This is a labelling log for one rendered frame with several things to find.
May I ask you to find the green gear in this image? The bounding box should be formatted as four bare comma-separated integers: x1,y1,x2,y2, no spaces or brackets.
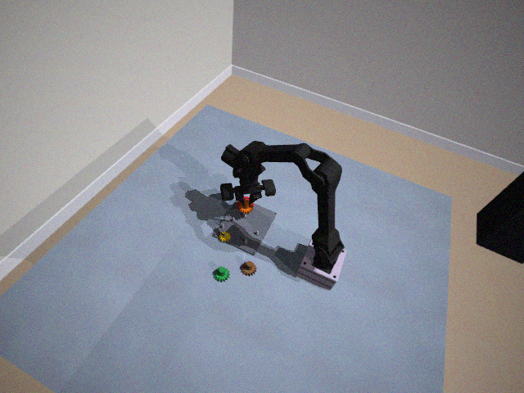
214,267,230,282

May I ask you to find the yellow gear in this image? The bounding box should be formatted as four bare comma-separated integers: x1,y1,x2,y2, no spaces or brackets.
219,231,231,242

